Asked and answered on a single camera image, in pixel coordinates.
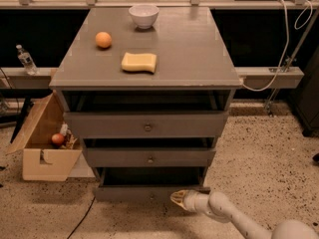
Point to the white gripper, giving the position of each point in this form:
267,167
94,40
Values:
191,201

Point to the grey bottom drawer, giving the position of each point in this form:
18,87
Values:
138,184

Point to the grey drawer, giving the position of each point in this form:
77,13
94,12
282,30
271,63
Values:
148,120
148,152
138,184

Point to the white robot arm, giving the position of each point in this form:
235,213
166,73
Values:
217,206

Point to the grey middle drawer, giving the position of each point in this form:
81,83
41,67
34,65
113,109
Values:
148,152

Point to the grey drawer cabinet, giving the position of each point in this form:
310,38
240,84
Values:
193,65

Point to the grey top drawer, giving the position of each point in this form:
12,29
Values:
148,120

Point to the red apple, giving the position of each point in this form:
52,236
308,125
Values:
57,139

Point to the open cardboard box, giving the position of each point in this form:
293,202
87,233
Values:
41,160

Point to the metal railing beam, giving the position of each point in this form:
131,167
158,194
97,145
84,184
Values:
253,77

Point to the yellow sponge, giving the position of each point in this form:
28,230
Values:
145,62

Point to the dark cabinet at right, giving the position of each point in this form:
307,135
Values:
305,98

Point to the orange fruit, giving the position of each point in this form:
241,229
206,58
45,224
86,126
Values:
103,40

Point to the white ceramic bowl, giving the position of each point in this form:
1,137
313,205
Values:
144,16

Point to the clear plastic water bottle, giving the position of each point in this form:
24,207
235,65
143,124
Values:
26,60

